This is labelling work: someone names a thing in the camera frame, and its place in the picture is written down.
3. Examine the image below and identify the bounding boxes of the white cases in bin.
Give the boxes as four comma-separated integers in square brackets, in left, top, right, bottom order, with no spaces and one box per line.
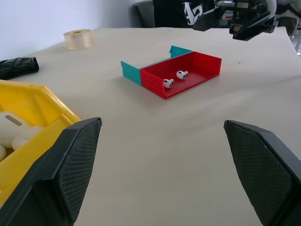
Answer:
[0,110,30,149]

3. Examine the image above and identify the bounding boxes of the red open plastic tray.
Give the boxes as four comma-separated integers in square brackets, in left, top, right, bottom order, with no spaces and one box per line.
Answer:
[140,51,222,100]

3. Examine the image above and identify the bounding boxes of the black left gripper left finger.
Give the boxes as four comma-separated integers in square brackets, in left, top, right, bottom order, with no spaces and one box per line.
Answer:
[0,117,103,226]

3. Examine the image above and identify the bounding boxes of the clear tape roll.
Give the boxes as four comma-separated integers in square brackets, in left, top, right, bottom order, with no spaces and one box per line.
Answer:
[63,29,94,50]

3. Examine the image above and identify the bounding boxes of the person in black printed shirt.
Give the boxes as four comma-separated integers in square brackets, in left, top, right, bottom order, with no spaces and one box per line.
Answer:
[152,0,221,29]

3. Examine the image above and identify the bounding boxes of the teal open plastic tray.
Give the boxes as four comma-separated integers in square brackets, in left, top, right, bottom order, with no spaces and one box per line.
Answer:
[120,45,193,86]

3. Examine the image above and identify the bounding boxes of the black chair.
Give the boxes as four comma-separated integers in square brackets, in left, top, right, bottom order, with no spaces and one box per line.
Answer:
[132,0,156,28]

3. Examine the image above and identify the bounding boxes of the black crumpled cloth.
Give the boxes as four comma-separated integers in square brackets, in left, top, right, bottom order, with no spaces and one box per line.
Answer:
[0,56,40,80]

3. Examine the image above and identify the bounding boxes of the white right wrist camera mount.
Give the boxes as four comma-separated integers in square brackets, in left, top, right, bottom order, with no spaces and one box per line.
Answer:
[264,0,278,17]

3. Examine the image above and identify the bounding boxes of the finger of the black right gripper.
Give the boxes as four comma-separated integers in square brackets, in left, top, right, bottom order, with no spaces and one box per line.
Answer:
[192,6,223,32]
[232,11,276,42]

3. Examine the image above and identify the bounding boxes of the yellow plastic bin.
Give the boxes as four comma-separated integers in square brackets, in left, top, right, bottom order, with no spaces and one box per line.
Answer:
[0,79,82,205]

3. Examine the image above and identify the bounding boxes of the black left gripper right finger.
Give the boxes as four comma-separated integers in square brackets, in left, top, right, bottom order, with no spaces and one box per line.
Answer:
[223,119,301,226]

